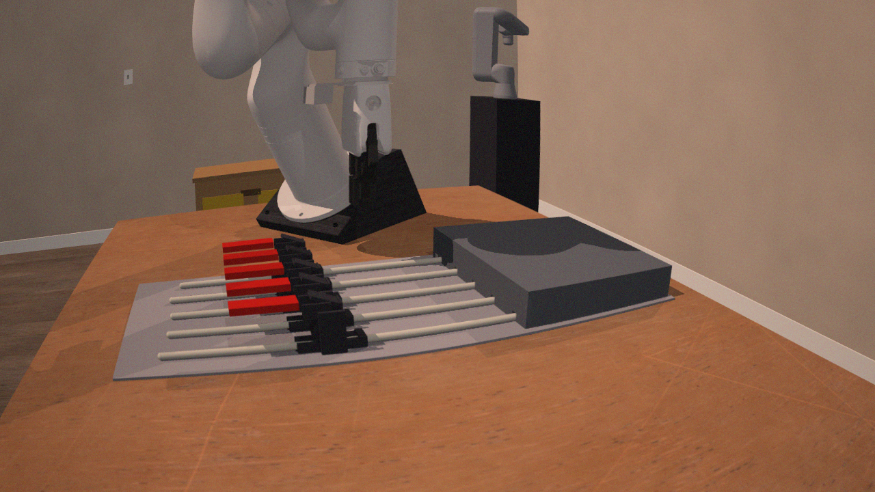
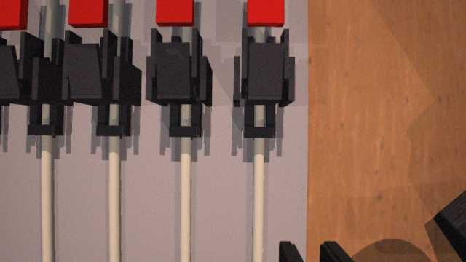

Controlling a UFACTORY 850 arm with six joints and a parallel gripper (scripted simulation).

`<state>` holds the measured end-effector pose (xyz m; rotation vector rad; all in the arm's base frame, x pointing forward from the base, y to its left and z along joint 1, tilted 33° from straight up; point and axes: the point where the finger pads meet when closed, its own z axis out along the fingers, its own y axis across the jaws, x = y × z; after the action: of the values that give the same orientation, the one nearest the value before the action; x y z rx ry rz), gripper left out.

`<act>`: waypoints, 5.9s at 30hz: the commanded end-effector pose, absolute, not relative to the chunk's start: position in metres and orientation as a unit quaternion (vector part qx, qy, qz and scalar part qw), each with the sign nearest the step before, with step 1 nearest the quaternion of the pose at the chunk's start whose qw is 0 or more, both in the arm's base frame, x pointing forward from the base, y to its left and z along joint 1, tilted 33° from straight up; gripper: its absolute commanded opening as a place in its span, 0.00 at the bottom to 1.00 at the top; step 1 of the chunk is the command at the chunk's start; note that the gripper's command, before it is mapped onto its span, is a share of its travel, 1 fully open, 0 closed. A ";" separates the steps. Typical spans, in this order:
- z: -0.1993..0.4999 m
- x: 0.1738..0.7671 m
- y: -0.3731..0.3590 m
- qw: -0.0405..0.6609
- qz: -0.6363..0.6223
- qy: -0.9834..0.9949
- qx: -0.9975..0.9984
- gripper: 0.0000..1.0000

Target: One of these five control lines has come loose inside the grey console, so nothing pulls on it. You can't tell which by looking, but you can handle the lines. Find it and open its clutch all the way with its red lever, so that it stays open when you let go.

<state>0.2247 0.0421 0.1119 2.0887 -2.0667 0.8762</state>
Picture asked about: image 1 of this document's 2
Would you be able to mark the white vertical rod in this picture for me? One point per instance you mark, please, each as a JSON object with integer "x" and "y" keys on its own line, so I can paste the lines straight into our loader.
{"x": 357, "y": 317}
{"x": 342, "y": 284}
{"x": 354, "y": 299}
{"x": 344, "y": 269}

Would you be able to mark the red lever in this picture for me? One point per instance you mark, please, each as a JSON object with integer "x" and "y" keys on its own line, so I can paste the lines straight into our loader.
{"x": 262, "y": 270}
{"x": 269, "y": 286}
{"x": 311, "y": 311}
{"x": 260, "y": 256}
{"x": 264, "y": 243}

